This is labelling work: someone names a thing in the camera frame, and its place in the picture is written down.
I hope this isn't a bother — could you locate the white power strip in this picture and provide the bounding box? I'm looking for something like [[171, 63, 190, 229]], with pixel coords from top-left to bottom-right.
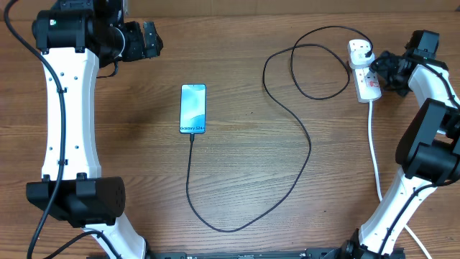
[[352, 67, 382, 103]]

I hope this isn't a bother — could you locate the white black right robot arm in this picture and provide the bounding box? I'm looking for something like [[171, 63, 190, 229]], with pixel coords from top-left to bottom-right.
[[325, 30, 459, 258]]

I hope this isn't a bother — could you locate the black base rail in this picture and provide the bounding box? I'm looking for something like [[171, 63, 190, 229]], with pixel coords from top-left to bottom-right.
[[86, 247, 406, 259]]

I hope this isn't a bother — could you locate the white charger plug adapter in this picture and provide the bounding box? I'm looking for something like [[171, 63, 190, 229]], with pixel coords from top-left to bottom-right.
[[347, 39, 375, 70]]

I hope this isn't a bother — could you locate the white power strip cord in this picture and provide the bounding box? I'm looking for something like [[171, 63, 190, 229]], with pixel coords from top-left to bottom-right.
[[367, 100, 434, 259]]

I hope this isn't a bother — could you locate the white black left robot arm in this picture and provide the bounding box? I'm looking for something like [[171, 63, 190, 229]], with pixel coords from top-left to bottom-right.
[[26, 1, 162, 258]]

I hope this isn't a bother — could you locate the black USB charging cable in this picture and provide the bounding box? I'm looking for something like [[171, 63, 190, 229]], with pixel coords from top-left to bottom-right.
[[185, 25, 374, 233]]

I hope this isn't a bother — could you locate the blue Galaxy smartphone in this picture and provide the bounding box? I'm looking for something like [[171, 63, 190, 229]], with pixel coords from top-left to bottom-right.
[[179, 84, 206, 134]]

